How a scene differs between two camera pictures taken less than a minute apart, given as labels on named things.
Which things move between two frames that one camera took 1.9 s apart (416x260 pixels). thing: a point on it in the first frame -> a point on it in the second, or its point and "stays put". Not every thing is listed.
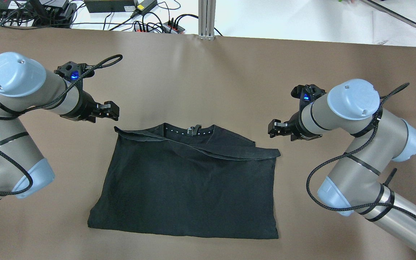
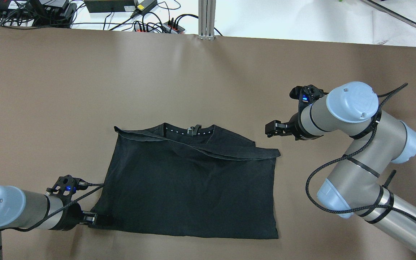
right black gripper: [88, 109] -> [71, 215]
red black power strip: [170, 27] stays put
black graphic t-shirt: [201, 181] stays put
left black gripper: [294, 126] stays put
